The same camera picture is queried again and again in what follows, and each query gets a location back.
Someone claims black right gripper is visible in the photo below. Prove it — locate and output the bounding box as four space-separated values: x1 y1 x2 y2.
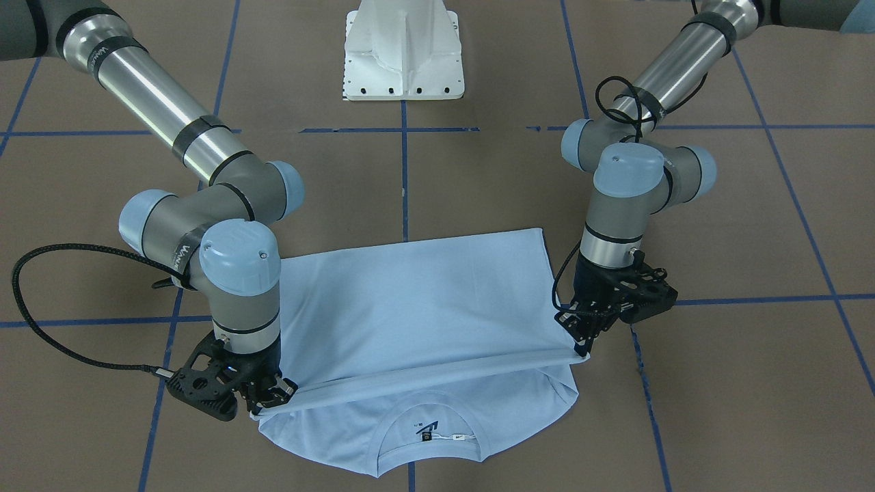
226 342 298 416

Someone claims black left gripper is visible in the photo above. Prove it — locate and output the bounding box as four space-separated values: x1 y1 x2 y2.
555 256 624 358

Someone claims light blue t-shirt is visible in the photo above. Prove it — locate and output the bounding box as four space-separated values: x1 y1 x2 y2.
254 228 582 477

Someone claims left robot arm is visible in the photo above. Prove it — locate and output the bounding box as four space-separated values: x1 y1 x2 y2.
555 1 873 357

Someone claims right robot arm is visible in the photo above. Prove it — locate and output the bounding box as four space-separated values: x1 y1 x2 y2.
2 1 304 422

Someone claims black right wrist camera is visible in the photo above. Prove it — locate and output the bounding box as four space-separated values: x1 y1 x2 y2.
165 332 237 422

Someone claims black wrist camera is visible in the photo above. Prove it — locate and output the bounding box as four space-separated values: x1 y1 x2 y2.
610 249 678 324
165 332 237 422

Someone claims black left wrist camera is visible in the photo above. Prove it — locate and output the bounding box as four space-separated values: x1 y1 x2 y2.
610 249 678 324

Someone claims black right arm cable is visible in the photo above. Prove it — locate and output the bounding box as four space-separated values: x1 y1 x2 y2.
12 244 199 378

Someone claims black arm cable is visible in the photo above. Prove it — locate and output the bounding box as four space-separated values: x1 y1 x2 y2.
551 27 708 308
12 244 199 378

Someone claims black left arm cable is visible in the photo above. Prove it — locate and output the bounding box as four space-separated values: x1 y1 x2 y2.
551 27 708 308

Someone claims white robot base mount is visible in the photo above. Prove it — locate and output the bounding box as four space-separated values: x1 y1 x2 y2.
342 1 466 102

